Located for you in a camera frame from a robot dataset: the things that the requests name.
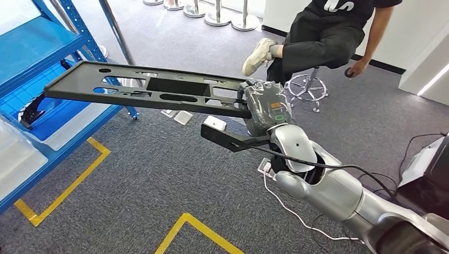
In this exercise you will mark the person's left hand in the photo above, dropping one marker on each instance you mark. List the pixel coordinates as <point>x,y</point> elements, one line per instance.
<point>358,68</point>

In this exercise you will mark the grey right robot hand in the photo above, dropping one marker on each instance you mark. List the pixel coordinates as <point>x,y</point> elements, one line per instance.
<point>268,105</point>

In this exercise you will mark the black round puck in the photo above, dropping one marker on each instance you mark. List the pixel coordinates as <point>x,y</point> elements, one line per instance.
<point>349,72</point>

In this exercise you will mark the long black plastic part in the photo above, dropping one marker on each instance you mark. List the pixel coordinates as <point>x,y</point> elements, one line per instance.
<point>70,84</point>

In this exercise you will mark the person's left forearm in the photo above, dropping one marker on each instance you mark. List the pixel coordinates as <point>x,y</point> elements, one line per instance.
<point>375,35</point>

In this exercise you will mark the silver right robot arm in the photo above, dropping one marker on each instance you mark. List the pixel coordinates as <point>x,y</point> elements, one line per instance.
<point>336,196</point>

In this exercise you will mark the blue metal shelf rack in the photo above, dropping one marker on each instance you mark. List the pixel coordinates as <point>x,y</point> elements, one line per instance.
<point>35,45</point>

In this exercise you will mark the chrome swivel stool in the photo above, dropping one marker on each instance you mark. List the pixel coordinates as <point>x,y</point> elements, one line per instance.
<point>307,87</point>

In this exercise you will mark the person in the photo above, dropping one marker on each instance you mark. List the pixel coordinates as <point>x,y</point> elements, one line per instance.
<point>322,38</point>

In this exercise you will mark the steel floor socket box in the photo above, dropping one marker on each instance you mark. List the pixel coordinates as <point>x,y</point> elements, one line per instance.
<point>266,166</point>
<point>179,116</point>

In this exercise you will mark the chrome barrier stanchion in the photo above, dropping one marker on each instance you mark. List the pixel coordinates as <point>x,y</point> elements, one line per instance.
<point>194,12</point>
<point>61,15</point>
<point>173,5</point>
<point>245,22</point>
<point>115,31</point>
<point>153,1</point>
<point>217,19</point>

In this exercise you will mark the blue plastic bin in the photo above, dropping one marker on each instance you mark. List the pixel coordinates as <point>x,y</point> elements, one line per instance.
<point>59,122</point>

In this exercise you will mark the large white plastic bin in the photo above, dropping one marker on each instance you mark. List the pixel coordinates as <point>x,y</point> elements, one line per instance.
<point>17,161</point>

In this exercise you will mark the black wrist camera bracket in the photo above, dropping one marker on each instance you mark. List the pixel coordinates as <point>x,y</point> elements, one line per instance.
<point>228,140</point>

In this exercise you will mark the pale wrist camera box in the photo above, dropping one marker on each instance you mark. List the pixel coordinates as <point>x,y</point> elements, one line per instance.
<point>214,122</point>

